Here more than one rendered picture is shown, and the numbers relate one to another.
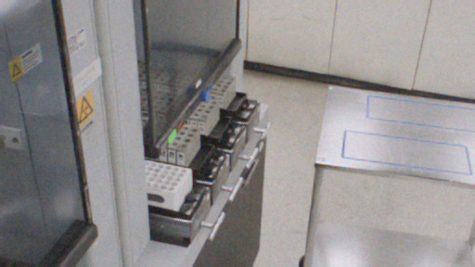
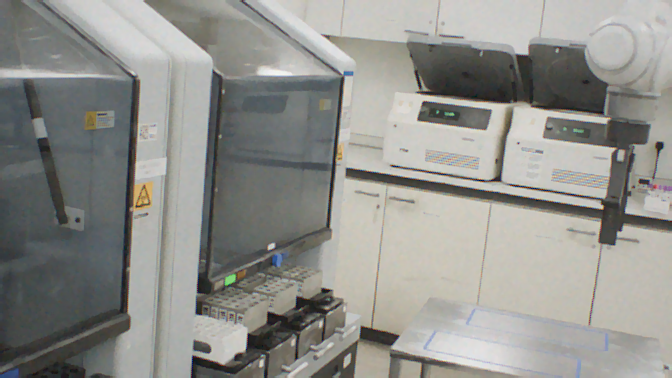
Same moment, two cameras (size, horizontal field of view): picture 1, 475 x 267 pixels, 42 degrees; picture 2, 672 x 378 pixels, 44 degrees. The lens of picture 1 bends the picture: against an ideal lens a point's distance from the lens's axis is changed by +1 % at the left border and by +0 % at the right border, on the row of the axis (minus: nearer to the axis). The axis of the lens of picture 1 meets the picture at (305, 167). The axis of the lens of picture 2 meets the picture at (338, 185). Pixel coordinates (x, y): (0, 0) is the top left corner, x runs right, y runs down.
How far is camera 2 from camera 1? 0.58 m
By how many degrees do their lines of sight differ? 28
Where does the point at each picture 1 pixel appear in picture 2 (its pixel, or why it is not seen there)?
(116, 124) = (171, 233)
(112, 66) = (177, 173)
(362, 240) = not seen: outside the picture
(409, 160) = (504, 361)
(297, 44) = not seen: hidden behind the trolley
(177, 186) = (227, 337)
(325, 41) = not seen: hidden behind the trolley
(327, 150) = (409, 342)
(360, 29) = (511, 295)
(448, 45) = (624, 322)
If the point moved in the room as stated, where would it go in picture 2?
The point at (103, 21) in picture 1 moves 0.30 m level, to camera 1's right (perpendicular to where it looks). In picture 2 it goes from (176, 129) to (334, 151)
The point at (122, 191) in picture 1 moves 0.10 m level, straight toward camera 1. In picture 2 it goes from (166, 311) to (160, 330)
